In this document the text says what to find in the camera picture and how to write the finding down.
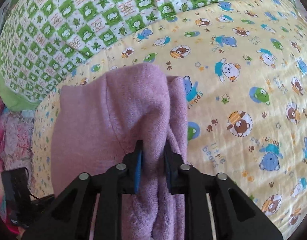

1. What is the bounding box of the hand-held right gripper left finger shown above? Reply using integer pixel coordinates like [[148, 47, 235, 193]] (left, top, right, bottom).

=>
[[22, 140, 144, 240]]

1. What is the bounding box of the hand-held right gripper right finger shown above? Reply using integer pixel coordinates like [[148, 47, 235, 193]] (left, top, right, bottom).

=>
[[163, 144, 289, 240]]

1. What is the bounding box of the purple knit sweater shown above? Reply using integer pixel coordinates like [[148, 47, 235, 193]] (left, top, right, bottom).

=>
[[51, 62, 191, 240]]

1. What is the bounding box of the pale floral ruffled cloth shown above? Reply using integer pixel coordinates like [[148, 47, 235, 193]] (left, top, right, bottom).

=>
[[0, 109, 36, 170]]

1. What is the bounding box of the lime green cloth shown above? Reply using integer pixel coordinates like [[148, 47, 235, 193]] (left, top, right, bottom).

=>
[[0, 52, 40, 112]]

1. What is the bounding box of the yellow bear-print bed sheet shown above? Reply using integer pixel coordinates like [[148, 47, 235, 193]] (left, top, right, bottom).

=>
[[31, 0, 307, 230]]

